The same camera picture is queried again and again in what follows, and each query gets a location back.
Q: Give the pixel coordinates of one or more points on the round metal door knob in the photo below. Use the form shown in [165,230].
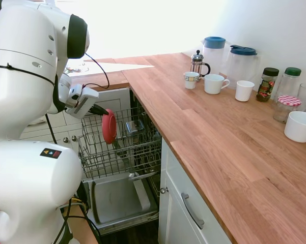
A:
[65,139]
[74,138]
[164,190]

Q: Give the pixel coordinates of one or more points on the steel dishwasher door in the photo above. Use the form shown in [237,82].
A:
[114,198]

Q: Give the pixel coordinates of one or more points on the white ceramic mug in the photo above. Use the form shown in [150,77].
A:
[213,84]

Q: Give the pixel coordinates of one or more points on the clear bottle green lid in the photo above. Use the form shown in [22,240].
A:
[290,84]

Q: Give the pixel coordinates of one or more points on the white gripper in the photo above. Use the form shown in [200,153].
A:
[84,101]

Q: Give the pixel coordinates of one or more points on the clear pitcher light blue lid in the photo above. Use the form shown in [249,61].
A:
[213,56]

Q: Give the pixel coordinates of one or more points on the small patterned paper cup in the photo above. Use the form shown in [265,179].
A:
[191,80]

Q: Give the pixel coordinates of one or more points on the coffee jar black lid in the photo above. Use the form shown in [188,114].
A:
[266,86]

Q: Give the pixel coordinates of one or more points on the dishwasher tub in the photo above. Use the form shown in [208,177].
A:
[152,127]

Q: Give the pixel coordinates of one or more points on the glass jar red checkered lid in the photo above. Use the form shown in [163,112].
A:
[285,109]

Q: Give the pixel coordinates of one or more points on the white round bowl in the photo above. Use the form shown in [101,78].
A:
[300,127]

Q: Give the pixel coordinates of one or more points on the clear pitcher dark blue lid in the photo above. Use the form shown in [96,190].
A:
[241,68]

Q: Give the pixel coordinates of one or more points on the glass steel French press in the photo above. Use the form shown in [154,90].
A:
[198,64]

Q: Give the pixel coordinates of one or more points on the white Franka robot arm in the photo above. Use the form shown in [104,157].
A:
[23,76]

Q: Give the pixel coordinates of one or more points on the white corner cabinet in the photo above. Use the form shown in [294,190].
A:
[112,99]

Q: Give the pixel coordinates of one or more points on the red plastic plate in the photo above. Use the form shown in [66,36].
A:
[109,127]

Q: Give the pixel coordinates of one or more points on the white plain cup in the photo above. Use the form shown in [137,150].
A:
[244,91]

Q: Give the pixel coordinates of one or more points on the clear glass food container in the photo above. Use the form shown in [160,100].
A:
[135,125]

